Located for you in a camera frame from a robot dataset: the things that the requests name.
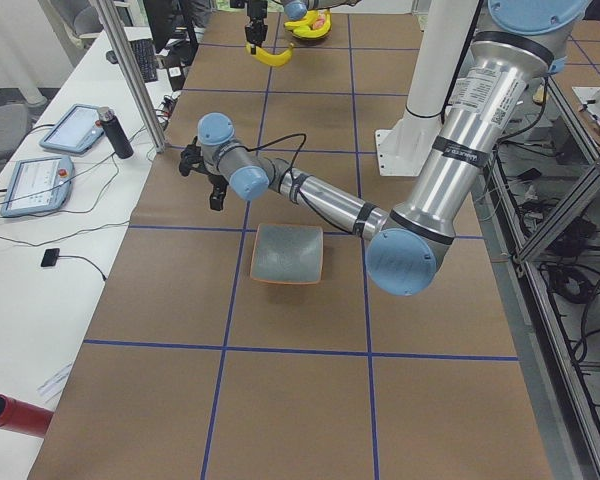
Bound grey office chair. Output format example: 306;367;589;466
0;103;32;162

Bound teach pendant near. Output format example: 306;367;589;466
0;155;75;218

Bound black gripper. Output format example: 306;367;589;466
207;174;228;210
245;0;268;47

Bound yellow banana at edge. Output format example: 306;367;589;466
284;10;319;31

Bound teach pendant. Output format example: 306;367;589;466
39;104;104;155
0;155;75;218

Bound teach pendant far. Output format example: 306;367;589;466
39;104;104;155

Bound red cylinder tube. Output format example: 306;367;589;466
0;394;54;438

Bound pink red apple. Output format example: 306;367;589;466
312;14;327;30

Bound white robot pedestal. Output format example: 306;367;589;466
375;0;482;177

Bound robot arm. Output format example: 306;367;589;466
197;1;587;296
230;0;359;46

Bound aluminium frame rail right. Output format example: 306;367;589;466
475;65;600;479

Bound paper slips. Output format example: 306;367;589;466
37;363;73;402

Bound brown wicker basket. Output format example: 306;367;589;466
286;9;332;41

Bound aluminium frame post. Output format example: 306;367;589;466
91;0;166;153

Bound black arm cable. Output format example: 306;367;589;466
252;132;361;236

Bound black monitor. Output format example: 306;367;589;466
143;0;198;53

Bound grey square plate orange rim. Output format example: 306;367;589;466
250;223;324;285

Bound black keyboard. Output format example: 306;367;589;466
130;39;158;83

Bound black water bottle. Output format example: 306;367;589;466
97;106;134;159

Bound black small puck device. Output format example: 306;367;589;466
40;248;60;268

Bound yellow banana brown tip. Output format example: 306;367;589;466
245;42;295;68

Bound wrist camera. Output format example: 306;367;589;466
178;143;207;177

